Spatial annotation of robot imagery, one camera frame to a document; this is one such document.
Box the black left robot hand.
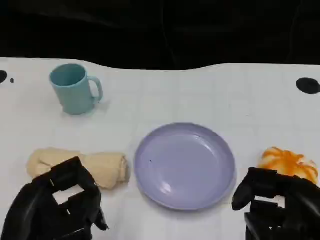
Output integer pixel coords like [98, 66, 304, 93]
[0, 156, 110, 240]

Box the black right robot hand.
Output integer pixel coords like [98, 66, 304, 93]
[231, 166, 320, 240]

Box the orange and white bread roll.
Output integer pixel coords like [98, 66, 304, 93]
[257, 146, 320, 187]

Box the rolled beige towel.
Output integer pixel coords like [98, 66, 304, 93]
[26, 148, 132, 191]

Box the pale green mug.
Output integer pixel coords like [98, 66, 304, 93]
[48, 63, 104, 116]

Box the lilac plate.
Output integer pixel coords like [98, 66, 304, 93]
[134, 122, 237, 211]

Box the black backdrop cloth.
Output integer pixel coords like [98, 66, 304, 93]
[0, 0, 320, 71]

